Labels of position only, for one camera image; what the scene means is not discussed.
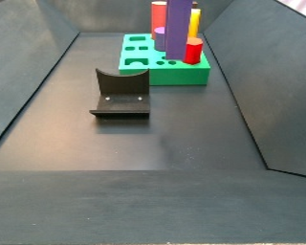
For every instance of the purple arch block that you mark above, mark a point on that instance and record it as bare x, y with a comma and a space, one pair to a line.
177, 27

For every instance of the black curved holder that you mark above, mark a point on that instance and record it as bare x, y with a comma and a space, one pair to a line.
124, 94

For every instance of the brown rectangular peg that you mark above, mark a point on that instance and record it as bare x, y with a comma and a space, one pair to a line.
195, 5

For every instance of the purple cylinder peg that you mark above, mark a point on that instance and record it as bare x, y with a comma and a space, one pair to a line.
160, 44

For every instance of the green shape sorter board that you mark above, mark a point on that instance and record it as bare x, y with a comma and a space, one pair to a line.
139, 57

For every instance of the yellow star peg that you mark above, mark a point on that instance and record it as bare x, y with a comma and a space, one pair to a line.
195, 23

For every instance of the red cylinder peg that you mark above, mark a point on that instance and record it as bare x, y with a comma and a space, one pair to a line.
157, 15

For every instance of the red hexagonal peg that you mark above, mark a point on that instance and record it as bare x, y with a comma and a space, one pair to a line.
193, 50

